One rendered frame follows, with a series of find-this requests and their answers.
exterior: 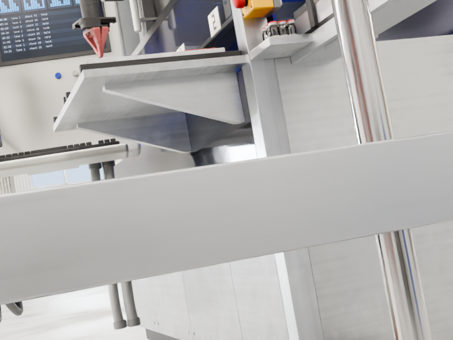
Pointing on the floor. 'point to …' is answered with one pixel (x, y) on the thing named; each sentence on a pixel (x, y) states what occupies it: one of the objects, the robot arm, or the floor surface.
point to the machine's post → (250, 32)
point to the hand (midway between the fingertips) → (100, 54)
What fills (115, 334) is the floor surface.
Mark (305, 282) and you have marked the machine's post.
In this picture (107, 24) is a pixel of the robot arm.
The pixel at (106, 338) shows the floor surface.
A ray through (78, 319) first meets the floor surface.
